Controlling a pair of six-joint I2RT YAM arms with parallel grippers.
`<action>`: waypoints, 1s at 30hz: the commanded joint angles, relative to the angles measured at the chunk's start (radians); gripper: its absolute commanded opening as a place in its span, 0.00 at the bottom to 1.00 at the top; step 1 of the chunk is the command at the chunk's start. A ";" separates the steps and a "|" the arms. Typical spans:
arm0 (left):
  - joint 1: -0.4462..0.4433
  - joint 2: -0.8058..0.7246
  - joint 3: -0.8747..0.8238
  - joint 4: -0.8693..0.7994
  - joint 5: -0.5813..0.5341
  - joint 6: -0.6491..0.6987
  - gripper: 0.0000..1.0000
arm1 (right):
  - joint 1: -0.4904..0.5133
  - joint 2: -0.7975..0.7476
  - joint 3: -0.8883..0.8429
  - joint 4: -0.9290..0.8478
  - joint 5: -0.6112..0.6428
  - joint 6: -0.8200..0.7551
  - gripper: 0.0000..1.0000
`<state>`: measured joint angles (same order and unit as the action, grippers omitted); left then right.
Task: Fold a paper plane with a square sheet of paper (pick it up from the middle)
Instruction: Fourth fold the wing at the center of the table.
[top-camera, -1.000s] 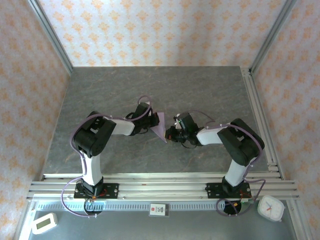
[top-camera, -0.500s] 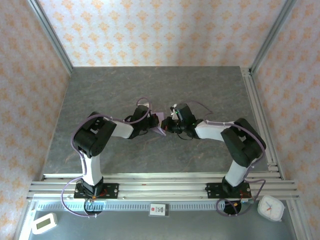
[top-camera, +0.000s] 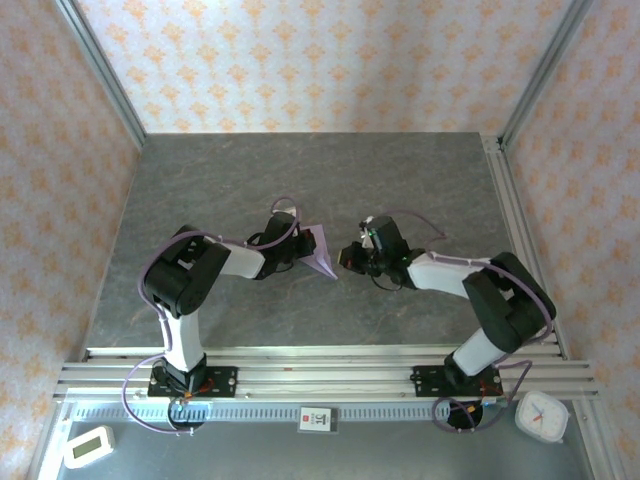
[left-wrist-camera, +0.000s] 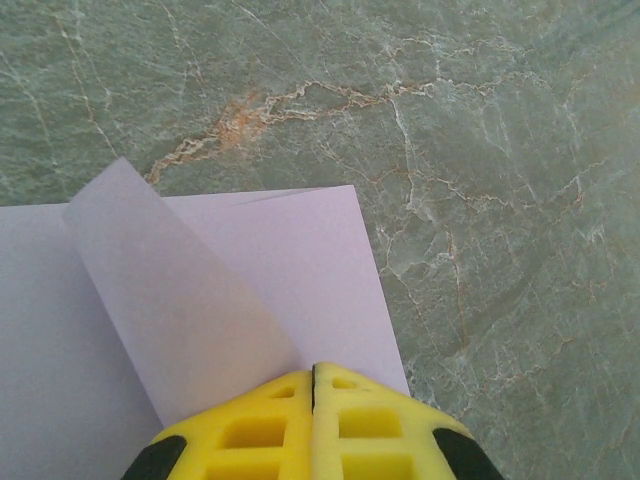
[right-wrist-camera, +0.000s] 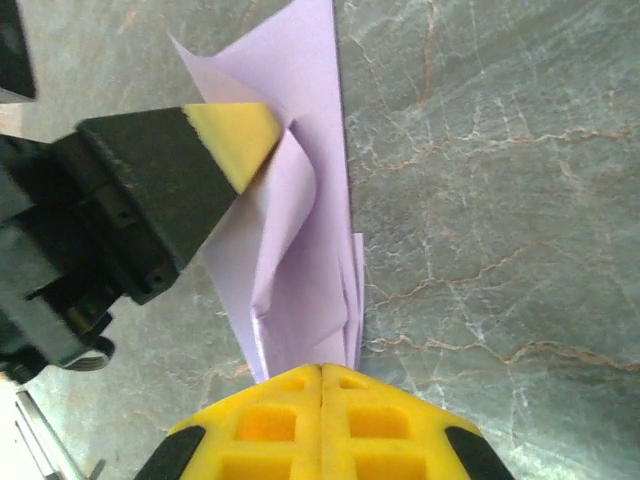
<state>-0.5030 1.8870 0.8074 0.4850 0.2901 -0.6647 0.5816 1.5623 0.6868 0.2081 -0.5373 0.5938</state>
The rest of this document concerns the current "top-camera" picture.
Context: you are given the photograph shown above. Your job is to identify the purple cloth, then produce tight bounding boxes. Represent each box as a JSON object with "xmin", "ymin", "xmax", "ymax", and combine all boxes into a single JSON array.
[{"xmin": 298, "ymin": 224, "xmax": 339, "ymax": 282}]

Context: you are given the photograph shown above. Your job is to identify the long aluminium mounting rails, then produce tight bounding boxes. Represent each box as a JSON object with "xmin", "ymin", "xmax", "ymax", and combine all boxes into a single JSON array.
[{"xmin": 53, "ymin": 343, "xmax": 601, "ymax": 402}]

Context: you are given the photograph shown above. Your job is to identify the white label card red mark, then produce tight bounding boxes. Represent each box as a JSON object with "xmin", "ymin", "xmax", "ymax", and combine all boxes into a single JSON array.
[{"xmin": 298, "ymin": 406, "xmax": 334, "ymax": 434}]

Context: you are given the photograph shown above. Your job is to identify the grey metal shelf plate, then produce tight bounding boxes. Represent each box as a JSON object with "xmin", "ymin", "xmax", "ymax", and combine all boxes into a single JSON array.
[{"xmin": 54, "ymin": 419, "xmax": 599, "ymax": 480}]

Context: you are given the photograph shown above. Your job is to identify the white analog clock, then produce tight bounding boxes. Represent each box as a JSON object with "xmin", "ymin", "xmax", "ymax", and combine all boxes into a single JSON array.
[{"xmin": 514, "ymin": 389, "xmax": 572, "ymax": 446}]

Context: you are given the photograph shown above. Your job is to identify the white digital timer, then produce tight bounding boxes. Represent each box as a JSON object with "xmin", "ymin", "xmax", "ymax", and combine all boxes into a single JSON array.
[{"xmin": 64, "ymin": 424, "xmax": 117, "ymax": 470}]

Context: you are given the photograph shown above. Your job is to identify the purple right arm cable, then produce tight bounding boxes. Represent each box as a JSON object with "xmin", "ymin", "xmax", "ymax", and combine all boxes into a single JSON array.
[{"xmin": 389, "ymin": 209, "xmax": 557, "ymax": 434}]

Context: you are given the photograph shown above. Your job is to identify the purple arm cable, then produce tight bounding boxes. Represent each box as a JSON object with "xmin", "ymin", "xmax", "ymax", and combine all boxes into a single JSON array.
[
  {"xmin": 389, "ymin": 209, "xmax": 557, "ymax": 434},
  {"xmin": 122, "ymin": 195, "xmax": 304, "ymax": 436}
]

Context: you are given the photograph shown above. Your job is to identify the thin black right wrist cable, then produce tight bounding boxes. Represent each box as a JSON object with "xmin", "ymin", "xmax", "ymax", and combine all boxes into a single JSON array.
[{"xmin": 371, "ymin": 269, "xmax": 405, "ymax": 293}]

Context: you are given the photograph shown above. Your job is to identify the aluminium table side rail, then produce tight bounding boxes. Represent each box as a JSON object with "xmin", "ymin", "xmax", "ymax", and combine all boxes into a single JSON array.
[{"xmin": 479, "ymin": 132, "xmax": 571, "ymax": 361}]

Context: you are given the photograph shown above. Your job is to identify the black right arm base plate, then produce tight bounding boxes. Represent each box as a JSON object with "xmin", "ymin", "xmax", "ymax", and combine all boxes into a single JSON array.
[{"xmin": 412, "ymin": 364, "xmax": 502, "ymax": 399}]

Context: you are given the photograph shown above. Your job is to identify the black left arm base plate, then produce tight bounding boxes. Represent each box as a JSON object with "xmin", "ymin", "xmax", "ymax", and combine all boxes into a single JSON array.
[{"xmin": 148, "ymin": 366, "xmax": 239, "ymax": 399}]

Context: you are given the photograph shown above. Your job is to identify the grey slotted cable duct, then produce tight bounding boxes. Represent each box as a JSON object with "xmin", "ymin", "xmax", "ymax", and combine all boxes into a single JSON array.
[{"xmin": 64, "ymin": 402, "xmax": 451, "ymax": 424}]

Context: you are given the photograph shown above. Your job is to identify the black round cable grommet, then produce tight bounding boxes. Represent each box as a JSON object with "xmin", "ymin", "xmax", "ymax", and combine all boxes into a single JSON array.
[
  {"xmin": 167, "ymin": 399, "xmax": 210, "ymax": 434},
  {"xmin": 442, "ymin": 399, "xmax": 485, "ymax": 434}
]

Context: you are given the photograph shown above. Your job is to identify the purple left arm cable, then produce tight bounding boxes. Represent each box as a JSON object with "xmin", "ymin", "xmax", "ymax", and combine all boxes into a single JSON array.
[{"xmin": 122, "ymin": 195, "xmax": 304, "ymax": 436}]

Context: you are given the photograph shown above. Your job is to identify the slanted aluminium frame post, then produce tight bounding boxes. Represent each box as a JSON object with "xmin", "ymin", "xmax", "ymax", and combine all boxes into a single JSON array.
[
  {"xmin": 53, "ymin": 0, "xmax": 148, "ymax": 149},
  {"xmin": 498, "ymin": 0, "xmax": 596, "ymax": 151}
]

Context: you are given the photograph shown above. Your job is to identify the aluminium frame bar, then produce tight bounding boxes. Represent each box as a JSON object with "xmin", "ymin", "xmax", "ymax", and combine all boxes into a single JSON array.
[
  {"xmin": 569, "ymin": 399, "xmax": 619, "ymax": 480},
  {"xmin": 27, "ymin": 399, "xmax": 76, "ymax": 480}
]

